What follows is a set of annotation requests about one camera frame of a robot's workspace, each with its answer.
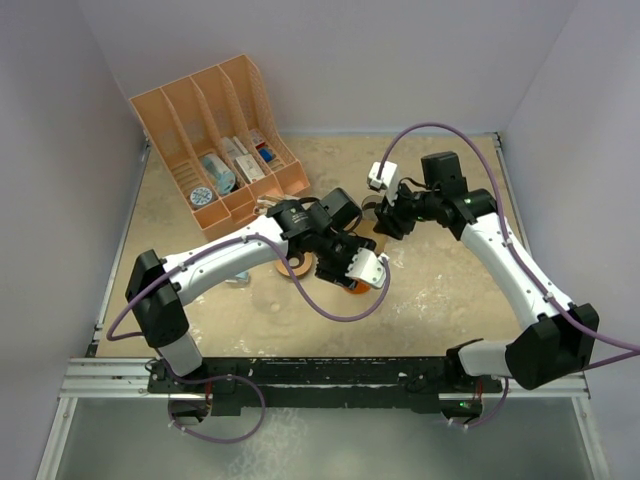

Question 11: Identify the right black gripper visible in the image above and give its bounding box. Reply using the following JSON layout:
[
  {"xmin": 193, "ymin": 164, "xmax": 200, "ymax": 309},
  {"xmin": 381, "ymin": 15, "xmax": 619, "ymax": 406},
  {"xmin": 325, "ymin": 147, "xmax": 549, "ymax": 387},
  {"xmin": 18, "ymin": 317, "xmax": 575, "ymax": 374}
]
[{"xmin": 374, "ymin": 178, "xmax": 441, "ymax": 240}]

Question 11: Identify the coffee filter box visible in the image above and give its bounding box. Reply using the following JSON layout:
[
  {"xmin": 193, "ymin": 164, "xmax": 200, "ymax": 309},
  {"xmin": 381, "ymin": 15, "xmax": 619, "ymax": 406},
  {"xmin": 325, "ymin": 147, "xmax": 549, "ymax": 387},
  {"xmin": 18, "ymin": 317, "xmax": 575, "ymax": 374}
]
[{"xmin": 253, "ymin": 195, "xmax": 316, "ymax": 216}]

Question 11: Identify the brown paper coffee filter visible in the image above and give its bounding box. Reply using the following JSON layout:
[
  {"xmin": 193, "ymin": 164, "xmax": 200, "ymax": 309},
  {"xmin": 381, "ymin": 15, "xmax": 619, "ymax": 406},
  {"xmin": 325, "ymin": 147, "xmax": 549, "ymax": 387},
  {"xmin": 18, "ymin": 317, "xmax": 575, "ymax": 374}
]
[{"xmin": 352, "ymin": 218, "xmax": 389, "ymax": 255}]

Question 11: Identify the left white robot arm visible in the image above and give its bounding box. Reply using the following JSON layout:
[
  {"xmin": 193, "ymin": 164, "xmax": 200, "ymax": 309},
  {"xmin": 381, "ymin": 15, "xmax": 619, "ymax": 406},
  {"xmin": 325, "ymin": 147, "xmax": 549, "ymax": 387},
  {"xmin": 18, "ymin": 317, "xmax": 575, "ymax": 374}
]
[{"xmin": 125, "ymin": 188, "xmax": 389, "ymax": 392}]

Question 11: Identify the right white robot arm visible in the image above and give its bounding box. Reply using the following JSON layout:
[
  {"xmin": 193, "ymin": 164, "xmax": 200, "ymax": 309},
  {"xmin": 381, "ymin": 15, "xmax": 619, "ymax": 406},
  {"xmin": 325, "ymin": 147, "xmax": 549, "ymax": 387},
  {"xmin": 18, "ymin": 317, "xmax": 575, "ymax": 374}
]
[{"xmin": 367, "ymin": 152, "xmax": 599, "ymax": 391}]

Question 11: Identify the orange glass carafe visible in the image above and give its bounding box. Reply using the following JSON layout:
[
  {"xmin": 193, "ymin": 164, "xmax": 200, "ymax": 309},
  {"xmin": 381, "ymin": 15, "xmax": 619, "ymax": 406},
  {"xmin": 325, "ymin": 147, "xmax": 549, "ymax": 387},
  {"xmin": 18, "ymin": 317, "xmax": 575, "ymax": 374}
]
[{"xmin": 344, "ymin": 281, "xmax": 371, "ymax": 295}]

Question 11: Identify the light blue stapler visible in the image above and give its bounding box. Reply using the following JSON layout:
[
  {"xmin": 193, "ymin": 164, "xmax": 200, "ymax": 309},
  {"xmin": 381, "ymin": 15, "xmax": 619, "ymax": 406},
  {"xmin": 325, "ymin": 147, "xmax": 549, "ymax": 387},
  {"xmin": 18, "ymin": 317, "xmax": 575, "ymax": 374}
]
[{"xmin": 225, "ymin": 270, "xmax": 250, "ymax": 286}]

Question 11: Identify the blue stamp block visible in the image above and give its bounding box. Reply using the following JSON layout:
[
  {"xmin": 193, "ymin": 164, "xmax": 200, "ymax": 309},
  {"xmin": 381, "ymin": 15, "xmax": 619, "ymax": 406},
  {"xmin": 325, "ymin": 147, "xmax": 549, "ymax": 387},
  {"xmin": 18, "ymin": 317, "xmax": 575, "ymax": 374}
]
[{"xmin": 258, "ymin": 146, "xmax": 276, "ymax": 163}]

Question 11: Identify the white red small box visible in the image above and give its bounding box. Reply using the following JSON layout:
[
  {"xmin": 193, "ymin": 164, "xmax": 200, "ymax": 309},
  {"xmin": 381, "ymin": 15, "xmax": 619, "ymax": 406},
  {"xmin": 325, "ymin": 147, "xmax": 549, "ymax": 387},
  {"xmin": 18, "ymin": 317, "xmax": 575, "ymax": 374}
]
[{"xmin": 234, "ymin": 154, "xmax": 265, "ymax": 184}]

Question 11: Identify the red white small carton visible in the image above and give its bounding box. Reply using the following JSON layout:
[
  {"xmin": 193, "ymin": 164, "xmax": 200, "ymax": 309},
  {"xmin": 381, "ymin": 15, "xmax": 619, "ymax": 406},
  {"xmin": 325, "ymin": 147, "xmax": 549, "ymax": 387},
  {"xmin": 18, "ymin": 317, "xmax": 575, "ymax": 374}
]
[{"xmin": 249, "ymin": 129, "xmax": 266, "ymax": 148}]

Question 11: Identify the white paper packet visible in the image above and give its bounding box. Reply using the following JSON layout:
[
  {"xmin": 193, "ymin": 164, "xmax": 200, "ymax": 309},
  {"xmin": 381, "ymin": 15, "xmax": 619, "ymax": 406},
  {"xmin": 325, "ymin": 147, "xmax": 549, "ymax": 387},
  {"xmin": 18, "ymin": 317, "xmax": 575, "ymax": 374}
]
[{"xmin": 221, "ymin": 136, "xmax": 249, "ymax": 160}]

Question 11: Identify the peach plastic file organizer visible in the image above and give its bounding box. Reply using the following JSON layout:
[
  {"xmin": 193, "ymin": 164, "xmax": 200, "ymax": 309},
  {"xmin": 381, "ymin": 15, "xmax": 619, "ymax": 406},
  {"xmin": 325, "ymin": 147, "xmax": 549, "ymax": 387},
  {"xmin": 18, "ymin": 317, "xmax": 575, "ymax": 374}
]
[{"xmin": 130, "ymin": 55, "xmax": 311, "ymax": 240}]

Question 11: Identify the wooden ring stand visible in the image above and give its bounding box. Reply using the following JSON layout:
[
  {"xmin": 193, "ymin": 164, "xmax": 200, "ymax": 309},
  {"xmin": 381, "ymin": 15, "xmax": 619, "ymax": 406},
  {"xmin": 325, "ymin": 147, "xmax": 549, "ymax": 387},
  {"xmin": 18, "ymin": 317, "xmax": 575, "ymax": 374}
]
[{"xmin": 274, "ymin": 253, "xmax": 314, "ymax": 278}]

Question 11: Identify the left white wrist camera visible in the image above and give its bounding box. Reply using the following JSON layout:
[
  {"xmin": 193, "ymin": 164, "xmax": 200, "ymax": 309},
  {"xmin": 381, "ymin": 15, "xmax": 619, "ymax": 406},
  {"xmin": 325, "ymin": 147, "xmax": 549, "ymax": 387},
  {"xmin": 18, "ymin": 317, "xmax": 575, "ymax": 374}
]
[{"xmin": 346, "ymin": 248, "xmax": 389, "ymax": 290}]

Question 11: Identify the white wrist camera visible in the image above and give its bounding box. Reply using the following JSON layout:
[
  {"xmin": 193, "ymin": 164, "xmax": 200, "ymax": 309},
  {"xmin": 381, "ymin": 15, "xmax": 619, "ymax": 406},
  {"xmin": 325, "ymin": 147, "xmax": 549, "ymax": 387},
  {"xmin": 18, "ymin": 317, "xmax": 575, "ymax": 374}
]
[
  {"xmin": 346, "ymin": 248, "xmax": 389, "ymax": 290},
  {"xmin": 367, "ymin": 161, "xmax": 400, "ymax": 206}
]

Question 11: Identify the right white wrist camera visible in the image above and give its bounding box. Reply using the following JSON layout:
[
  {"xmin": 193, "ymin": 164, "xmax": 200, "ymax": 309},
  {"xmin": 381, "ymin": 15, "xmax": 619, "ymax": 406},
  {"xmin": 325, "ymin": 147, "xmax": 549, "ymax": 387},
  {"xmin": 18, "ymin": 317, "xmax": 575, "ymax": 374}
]
[{"xmin": 367, "ymin": 161, "xmax": 400, "ymax": 206}]

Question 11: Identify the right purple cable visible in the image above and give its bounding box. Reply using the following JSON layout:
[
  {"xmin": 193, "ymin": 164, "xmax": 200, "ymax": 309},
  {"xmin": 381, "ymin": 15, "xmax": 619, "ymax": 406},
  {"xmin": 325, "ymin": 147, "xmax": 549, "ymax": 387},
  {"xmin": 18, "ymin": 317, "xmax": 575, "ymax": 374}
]
[{"xmin": 380, "ymin": 121, "xmax": 640, "ymax": 431}]

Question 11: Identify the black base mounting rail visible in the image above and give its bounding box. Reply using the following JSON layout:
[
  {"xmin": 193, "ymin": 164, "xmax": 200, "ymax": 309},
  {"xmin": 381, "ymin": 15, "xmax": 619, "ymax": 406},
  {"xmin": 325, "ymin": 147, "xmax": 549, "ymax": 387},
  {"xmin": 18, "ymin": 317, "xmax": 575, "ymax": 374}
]
[{"xmin": 146, "ymin": 356, "xmax": 503, "ymax": 418}]

